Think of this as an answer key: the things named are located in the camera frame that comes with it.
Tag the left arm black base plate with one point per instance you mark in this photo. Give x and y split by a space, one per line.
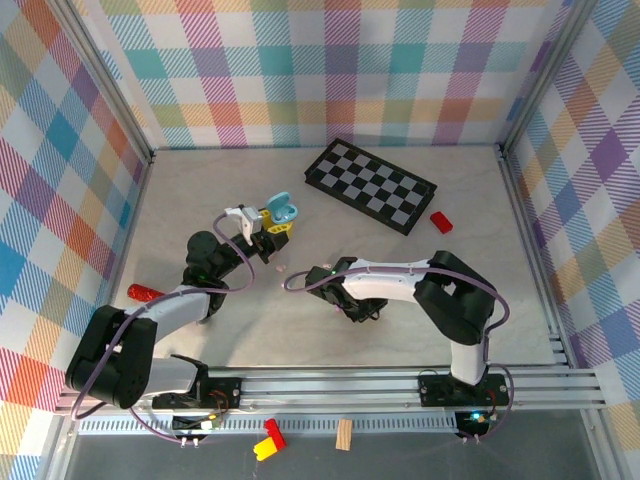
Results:
225 395

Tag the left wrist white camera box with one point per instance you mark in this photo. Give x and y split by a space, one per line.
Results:
245 216

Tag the black grey chessboard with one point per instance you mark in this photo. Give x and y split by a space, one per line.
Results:
370 185

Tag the long aluminium base rail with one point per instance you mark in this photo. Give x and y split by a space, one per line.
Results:
325 390

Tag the aluminium side rail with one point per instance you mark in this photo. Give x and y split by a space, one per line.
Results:
132 225
525 225

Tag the red toy brick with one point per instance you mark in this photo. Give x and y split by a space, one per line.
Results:
275 431

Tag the small wooden block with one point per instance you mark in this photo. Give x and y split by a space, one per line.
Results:
344 434

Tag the red rectangular block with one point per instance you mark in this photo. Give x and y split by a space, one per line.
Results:
441 222

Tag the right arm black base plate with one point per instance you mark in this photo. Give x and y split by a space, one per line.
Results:
435 392

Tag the blue earbud charging case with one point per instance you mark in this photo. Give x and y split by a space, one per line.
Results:
280 205

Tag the red glitter tube grey cap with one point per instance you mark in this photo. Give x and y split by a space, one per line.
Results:
142 292

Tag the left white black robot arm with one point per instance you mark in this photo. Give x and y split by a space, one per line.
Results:
115 360

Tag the aluminium frame post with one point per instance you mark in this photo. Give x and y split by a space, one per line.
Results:
550 75
100 80

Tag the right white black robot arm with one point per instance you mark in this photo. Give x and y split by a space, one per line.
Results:
390 285

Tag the yellow toy brick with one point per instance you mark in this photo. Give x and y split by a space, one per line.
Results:
264 447

